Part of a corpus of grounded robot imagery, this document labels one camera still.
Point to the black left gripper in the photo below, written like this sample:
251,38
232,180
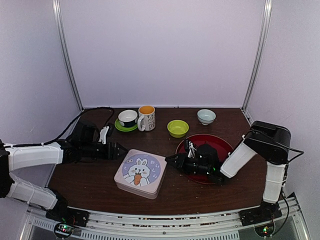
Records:
115,151

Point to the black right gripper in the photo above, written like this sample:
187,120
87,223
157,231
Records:
180,166

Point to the bunny print tin lid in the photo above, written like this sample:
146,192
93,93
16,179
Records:
141,168

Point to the silver divided tin box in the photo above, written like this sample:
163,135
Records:
149,191

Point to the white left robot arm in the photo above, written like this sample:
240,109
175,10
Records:
15,158

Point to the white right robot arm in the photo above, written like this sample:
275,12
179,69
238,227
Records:
268,142

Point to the green saucer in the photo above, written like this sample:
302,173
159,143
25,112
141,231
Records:
124,128

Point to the lime green bowl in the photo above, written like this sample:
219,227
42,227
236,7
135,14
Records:
177,128

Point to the dark white-lined cup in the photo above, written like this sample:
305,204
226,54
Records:
128,117

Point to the white patterned mug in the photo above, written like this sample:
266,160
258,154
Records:
146,118

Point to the red round tray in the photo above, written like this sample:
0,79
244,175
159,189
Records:
222,147

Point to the pale blue ceramic bowl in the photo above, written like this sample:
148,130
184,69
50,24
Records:
206,116

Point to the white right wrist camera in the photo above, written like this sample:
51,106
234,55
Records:
190,148

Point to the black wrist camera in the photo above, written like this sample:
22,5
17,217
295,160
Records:
105,132

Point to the aluminium front rail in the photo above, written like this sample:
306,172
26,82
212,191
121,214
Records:
225,225

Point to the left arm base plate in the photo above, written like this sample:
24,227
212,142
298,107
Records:
69,216

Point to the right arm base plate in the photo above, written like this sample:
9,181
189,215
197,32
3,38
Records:
259,215

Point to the left aluminium frame post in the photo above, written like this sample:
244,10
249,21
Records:
65,53

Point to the aluminium frame post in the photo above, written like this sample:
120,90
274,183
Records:
264,30
65,53

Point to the right aluminium frame post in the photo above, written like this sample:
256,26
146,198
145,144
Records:
264,30

